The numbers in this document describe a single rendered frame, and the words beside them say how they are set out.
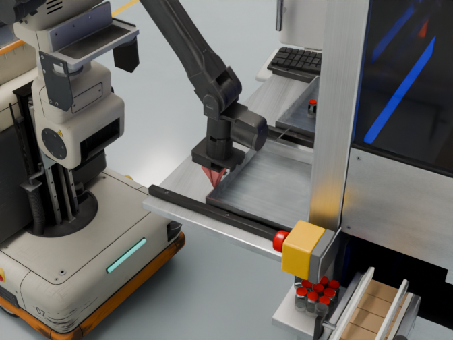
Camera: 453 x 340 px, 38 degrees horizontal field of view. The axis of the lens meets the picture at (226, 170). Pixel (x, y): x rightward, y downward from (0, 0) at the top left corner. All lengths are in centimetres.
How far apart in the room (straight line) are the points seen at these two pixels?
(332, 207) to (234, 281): 134
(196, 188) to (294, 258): 41
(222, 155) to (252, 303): 112
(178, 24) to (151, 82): 241
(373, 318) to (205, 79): 53
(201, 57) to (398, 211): 47
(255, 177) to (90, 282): 84
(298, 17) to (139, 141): 127
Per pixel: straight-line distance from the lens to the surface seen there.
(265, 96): 184
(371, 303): 122
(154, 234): 234
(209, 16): 439
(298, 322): 124
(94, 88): 195
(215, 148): 137
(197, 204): 144
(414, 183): 110
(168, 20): 127
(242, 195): 149
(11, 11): 155
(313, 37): 223
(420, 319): 130
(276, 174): 155
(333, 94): 106
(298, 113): 177
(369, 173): 112
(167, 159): 307
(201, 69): 127
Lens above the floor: 184
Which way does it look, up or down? 38 degrees down
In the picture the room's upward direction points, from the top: 1 degrees counter-clockwise
